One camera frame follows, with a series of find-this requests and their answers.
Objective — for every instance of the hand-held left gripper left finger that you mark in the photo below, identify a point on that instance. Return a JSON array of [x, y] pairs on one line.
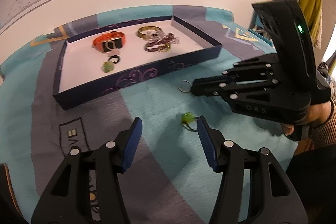
[[132, 140]]

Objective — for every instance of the dark wooden board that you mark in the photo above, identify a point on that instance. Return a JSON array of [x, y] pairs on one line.
[[8, 187]]

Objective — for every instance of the orange smartwatch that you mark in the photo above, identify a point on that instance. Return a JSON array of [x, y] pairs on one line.
[[101, 43]]

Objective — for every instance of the amber bangle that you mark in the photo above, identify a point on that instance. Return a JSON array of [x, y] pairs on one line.
[[140, 33]]

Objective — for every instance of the dark blue box tray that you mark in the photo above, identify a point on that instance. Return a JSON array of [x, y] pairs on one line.
[[84, 64]]

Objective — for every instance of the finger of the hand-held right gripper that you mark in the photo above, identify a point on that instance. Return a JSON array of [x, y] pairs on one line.
[[252, 69], [249, 92]]

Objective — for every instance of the yellow garment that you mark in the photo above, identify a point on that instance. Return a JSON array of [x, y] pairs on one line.
[[312, 3]]

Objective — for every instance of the yellow-green jade pendant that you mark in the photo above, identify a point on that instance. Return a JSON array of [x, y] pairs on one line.
[[107, 66]]

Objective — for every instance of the person's right forearm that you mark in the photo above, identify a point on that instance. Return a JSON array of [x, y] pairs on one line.
[[325, 133]]

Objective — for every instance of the person's right hand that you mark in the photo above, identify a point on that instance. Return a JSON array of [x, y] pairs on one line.
[[320, 113]]

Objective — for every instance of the person's dark clothing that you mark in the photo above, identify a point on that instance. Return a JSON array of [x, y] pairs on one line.
[[312, 187]]

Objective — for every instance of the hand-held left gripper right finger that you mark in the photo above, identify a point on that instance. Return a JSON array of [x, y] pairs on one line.
[[206, 140]]

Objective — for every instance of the teal grey patterned bedsheet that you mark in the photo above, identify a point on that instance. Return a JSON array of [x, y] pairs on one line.
[[162, 161]]

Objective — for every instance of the blue plastic chair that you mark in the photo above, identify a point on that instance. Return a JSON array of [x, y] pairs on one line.
[[256, 26]]

